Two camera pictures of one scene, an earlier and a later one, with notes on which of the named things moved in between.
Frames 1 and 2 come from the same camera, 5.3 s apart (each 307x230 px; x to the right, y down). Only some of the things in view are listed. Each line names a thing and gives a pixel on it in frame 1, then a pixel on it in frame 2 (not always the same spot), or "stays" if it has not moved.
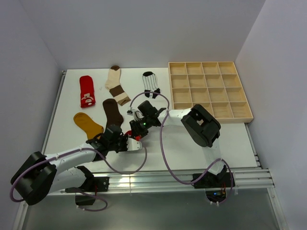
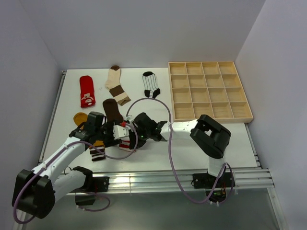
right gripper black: x=135 y=129 → x=133 y=137
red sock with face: x=87 y=90 stays
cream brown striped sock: x=113 y=85 stays
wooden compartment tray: x=216 y=85 stays
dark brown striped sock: x=113 y=116 stays
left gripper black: x=124 y=137 → x=111 y=141
